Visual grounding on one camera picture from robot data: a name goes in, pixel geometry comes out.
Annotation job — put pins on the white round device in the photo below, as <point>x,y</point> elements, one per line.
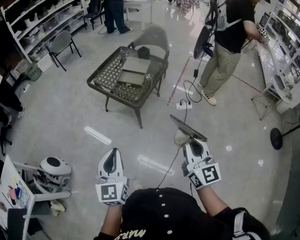
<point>56,166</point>

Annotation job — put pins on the checkered cloth table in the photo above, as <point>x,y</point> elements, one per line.
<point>187,2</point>

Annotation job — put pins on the pale yellow cloth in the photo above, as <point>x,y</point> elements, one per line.
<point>57,207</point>

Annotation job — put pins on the grey chair black legs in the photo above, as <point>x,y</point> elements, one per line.
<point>61,41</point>

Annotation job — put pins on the white desk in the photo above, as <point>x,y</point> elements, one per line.
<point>8,169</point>

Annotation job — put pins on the grey rounded armchair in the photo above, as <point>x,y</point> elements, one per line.
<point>152,37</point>

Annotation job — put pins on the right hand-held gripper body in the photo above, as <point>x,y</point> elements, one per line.
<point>207,175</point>

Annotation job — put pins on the person's right forearm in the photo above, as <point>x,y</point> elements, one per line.
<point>211,201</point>

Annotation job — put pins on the white table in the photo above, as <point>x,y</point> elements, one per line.
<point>137,0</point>

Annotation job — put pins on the person's black shirt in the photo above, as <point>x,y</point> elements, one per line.
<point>165,221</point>

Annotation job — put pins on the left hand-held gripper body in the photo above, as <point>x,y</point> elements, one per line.
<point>108,192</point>

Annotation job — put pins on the black floor stand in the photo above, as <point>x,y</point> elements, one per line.
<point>276,139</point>

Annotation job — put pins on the grey tray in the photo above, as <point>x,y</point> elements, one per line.
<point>136,65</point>

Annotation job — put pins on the person's left forearm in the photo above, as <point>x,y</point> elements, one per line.
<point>111,219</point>

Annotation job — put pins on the dark wicker table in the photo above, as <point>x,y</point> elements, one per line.
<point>107,76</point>

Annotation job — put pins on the black box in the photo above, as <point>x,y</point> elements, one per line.
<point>143,52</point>

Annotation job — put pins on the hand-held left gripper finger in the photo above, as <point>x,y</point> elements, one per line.
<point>101,166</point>
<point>120,166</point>

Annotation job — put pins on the white power strip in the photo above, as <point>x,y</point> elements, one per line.
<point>183,105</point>

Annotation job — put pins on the white shelf rack clear bins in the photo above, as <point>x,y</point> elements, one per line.
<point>40,16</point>

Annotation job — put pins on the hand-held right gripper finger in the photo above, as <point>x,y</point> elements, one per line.
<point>187,156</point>
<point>207,151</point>

